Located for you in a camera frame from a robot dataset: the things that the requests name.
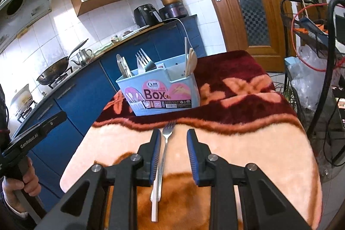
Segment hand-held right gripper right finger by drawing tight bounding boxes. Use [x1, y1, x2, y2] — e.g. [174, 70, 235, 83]
[187, 129, 313, 230]

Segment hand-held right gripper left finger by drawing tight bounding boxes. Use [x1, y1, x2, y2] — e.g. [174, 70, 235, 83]
[35, 129, 162, 230]

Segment slender metal fork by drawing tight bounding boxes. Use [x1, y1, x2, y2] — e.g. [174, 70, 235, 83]
[155, 120, 177, 202]

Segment white plastic fork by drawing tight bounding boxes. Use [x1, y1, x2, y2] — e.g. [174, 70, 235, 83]
[150, 184, 160, 222]

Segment blue utensil box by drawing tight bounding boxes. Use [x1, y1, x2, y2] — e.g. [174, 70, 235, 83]
[116, 59, 201, 116]

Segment large metal fork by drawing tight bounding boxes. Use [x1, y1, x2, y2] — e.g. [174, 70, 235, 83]
[136, 53, 146, 75]

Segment metal tongs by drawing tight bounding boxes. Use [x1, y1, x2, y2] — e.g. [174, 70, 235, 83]
[116, 53, 133, 78]

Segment person's left hand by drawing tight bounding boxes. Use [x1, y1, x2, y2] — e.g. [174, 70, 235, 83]
[1, 160, 41, 222]

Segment person's dark jacket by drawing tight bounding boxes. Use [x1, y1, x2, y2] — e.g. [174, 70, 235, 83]
[0, 83, 11, 144]

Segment white cooking pot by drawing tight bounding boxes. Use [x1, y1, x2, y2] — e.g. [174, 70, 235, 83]
[10, 84, 33, 106]

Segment floral plush blanket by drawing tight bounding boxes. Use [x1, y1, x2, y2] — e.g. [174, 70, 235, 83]
[60, 50, 323, 230]

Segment blue kitchen base cabinets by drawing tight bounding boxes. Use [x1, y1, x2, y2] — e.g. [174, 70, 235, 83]
[11, 14, 208, 198]

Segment gas stove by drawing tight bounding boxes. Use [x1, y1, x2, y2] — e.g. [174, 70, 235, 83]
[15, 66, 74, 123]

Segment black wok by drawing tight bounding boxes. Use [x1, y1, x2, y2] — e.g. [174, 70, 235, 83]
[36, 39, 89, 86]

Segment metal kettle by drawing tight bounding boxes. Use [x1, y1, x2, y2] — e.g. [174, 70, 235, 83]
[71, 48, 93, 66]

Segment dark metal fork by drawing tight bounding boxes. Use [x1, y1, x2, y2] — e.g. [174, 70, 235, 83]
[139, 49, 152, 66]

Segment range hood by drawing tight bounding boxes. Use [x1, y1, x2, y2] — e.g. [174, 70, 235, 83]
[0, 0, 52, 39]

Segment crumpled clear plastic bag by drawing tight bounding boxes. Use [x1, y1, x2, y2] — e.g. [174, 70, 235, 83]
[290, 45, 345, 112]

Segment black air fryer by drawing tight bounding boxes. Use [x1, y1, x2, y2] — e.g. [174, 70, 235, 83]
[133, 4, 163, 28]

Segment dark rice cooker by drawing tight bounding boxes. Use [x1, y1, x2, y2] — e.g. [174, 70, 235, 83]
[158, 3, 188, 21]

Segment wooden door with glass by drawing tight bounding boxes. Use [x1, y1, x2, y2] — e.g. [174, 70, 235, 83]
[189, 0, 297, 73]

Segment white cable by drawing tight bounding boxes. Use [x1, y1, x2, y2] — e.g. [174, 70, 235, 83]
[163, 18, 193, 49]

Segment red cable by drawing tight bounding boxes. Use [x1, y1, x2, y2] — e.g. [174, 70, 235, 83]
[290, 2, 345, 73]

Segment black wire rack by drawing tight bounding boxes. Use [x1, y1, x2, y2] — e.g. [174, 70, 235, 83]
[280, 0, 345, 166]

